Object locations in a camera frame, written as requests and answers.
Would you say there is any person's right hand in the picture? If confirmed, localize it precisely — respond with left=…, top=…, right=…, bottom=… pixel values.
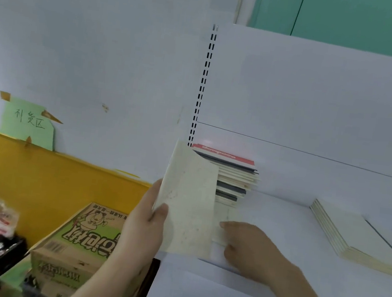
left=212, top=218, right=301, bottom=288

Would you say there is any plain cream notebook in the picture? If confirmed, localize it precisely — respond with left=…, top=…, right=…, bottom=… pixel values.
left=147, top=137, right=225, bottom=261

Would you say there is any green printed cardboard box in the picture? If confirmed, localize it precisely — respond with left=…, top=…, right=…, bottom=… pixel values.
left=23, top=194, right=167, bottom=297

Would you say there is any person's left hand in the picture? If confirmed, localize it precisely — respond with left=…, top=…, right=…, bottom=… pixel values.
left=108, top=174, right=172, bottom=270

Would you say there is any white slotted shelf upright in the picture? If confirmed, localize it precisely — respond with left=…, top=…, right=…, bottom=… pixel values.
left=186, top=22, right=220, bottom=149

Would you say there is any white shelf back panel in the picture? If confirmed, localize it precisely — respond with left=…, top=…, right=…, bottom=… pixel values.
left=185, top=20, right=392, bottom=230

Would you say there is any green door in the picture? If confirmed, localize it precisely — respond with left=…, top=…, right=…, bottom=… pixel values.
left=248, top=0, right=392, bottom=60

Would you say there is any green paper sign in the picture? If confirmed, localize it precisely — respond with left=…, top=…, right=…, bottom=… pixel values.
left=0, top=91, right=66, bottom=152

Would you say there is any stack of cream notebooks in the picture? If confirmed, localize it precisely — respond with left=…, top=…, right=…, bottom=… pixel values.
left=302, top=197, right=392, bottom=278

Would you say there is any person's left forearm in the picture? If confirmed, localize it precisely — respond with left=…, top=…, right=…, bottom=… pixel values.
left=65, top=242, right=154, bottom=297

